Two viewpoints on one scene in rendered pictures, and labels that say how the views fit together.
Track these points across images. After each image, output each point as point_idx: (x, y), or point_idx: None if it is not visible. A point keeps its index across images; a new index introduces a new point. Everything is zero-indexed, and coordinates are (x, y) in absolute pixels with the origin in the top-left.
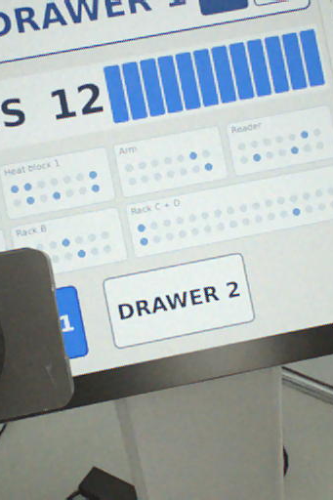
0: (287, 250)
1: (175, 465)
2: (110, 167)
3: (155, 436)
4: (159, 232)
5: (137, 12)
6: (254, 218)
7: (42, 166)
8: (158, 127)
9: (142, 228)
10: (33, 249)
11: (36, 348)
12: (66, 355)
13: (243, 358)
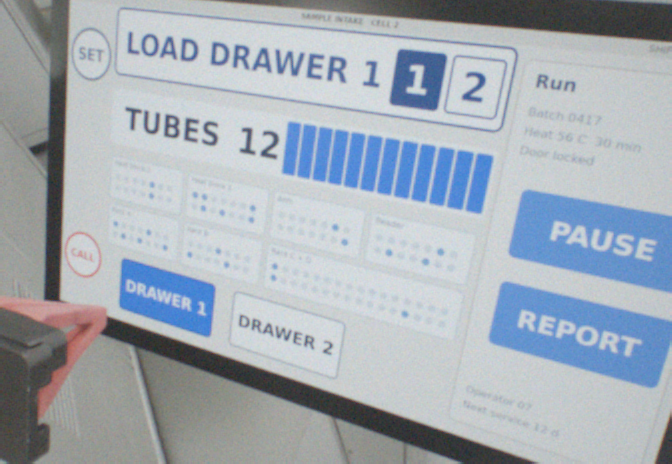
0: (384, 340)
1: None
2: (267, 208)
3: None
4: (287, 276)
5: (332, 80)
6: (366, 301)
7: (218, 185)
8: (315, 191)
9: (275, 266)
10: (21, 355)
11: (11, 422)
12: (39, 433)
13: (316, 401)
